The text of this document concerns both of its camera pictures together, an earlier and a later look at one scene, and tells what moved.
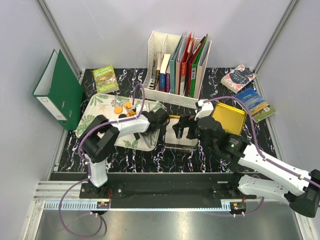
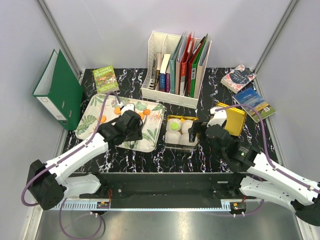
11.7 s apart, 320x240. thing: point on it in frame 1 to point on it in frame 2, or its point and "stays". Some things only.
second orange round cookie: x=118 y=110 stays
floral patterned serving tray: x=116 y=108 stays
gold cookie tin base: x=171 y=139 stays
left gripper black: x=150 y=112 to x=137 y=135
